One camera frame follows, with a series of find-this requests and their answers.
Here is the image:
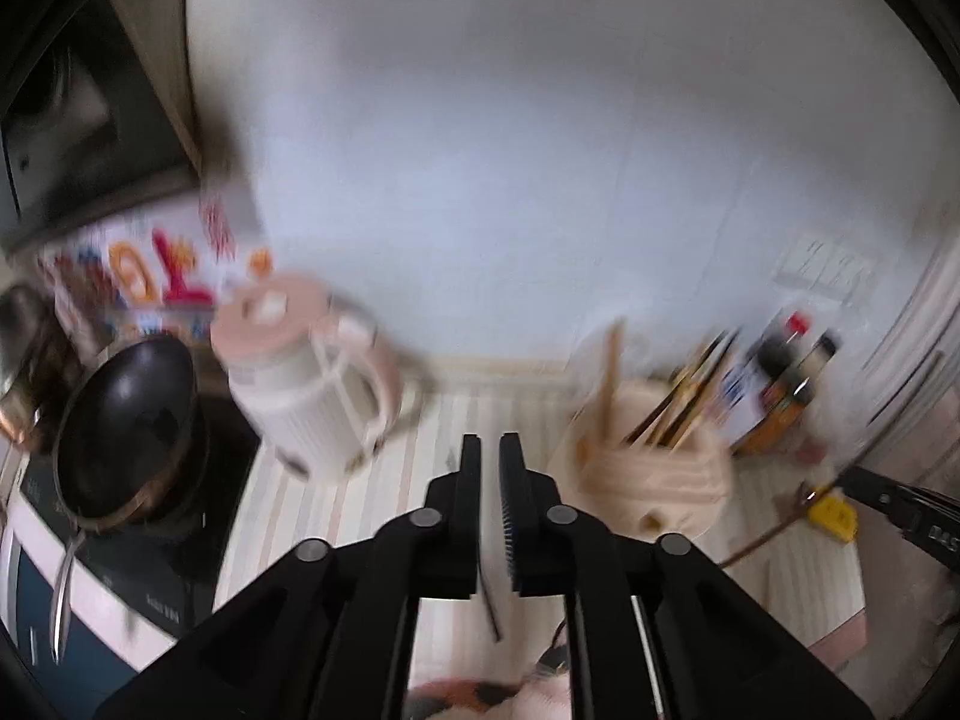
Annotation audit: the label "blue kitchen cabinet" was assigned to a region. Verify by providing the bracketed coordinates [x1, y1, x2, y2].
[0, 553, 145, 720]

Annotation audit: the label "dark red-brown chopstick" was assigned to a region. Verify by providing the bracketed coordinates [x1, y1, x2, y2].
[446, 440, 503, 646]

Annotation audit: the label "yellow utility knife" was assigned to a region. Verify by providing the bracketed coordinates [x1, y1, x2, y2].
[805, 493, 859, 544]

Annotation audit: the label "beige cylindrical utensil holder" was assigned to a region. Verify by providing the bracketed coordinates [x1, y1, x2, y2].
[547, 380, 734, 541]

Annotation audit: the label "cat pattern striped table mat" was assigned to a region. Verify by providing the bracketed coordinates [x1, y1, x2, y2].
[213, 380, 872, 720]

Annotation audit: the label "orange label sauce bottle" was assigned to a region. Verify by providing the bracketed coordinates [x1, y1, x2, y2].
[734, 371, 814, 457]

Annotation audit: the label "black chopstick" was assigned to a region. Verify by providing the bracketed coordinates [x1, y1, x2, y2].
[620, 330, 740, 450]

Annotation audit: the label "black cap sauce bottle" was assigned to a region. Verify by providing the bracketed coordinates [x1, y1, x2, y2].
[797, 330, 841, 398]

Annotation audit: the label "dark brown chopstick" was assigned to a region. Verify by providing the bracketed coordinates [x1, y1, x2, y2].
[654, 330, 740, 449]

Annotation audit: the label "pink white electric kettle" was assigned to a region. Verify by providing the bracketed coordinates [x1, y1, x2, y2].
[210, 273, 404, 484]

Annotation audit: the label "red cap soy sauce bottle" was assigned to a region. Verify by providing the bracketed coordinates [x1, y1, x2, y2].
[754, 309, 812, 410]

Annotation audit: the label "white blue seasoning packet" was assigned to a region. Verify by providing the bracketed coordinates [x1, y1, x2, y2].
[715, 356, 765, 445]

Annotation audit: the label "black induction cooktop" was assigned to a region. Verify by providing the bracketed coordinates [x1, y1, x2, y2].
[17, 395, 266, 631]

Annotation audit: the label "black frying pan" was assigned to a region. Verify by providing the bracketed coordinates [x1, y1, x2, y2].
[49, 333, 197, 661]

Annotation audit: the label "stainless steel pot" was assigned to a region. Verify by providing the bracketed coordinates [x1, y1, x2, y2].
[2, 281, 75, 452]

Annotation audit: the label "black range hood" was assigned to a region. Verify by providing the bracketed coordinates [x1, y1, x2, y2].
[2, 0, 202, 255]

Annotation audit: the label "colourful wall stickers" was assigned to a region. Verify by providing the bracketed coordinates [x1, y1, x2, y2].
[32, 190, 275, 343]

